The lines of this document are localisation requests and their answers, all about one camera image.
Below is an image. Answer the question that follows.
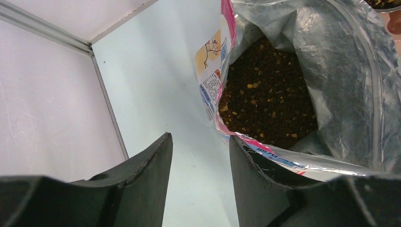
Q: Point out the pink double pet feeder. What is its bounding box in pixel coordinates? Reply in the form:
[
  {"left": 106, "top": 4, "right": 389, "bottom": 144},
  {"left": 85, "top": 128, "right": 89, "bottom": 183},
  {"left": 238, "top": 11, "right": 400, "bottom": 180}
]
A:
[{"left": 381, "top": 10, "right": 401, "bottom": 57}]

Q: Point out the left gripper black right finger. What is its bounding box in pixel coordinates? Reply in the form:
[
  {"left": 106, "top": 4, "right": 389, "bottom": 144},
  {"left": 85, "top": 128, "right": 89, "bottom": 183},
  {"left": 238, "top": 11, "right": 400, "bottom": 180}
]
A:
[{"left": 229, "top": 136, "right": 401, "bottom": 227}]

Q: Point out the brown pet food kibble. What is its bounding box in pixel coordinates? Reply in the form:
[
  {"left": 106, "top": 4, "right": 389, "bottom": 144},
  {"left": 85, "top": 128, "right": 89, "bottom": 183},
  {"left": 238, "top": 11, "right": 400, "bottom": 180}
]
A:
[{"left": 219, "top": 37, "right": 318, "bottom": 149}]

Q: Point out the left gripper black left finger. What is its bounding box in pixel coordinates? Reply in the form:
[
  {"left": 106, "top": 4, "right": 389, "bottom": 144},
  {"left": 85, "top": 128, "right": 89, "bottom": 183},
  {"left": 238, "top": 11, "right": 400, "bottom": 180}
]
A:
[{"left": 0, "top": 133, "right": 173, "bottom": 227}]

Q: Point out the kibble in far bowl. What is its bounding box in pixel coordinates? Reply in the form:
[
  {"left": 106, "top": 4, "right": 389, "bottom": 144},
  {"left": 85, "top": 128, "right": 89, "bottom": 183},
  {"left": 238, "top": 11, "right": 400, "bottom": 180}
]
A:
[{"left": 366, "top": 0, "right": 401, "bottom": 9}]

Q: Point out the far steel bowl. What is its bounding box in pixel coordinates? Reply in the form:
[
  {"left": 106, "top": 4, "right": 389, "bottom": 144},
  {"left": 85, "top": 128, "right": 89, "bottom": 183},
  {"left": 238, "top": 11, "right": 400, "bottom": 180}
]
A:
[{"left": 365, "top": 0, "right": 401, "bottom": 13}]

